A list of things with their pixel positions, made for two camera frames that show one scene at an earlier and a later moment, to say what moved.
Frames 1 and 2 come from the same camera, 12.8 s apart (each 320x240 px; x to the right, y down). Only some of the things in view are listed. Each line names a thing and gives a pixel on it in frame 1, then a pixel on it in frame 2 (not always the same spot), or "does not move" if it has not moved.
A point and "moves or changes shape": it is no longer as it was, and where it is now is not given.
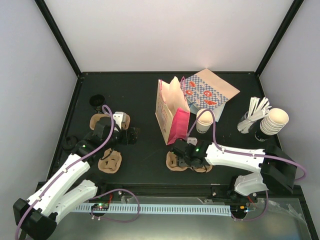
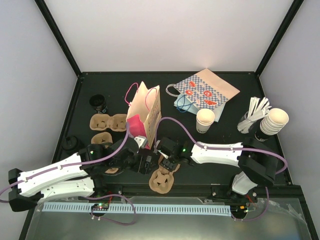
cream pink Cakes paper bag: x=172 y=111 -> x=144 y=114
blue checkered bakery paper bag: x=206 y=90 does not move
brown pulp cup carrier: x=190 y=155 moves or changes shape
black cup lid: x=69 y=142 does not move
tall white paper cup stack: x=274 y=122 does not move
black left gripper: x=132 y=140 -> x=146 y=169
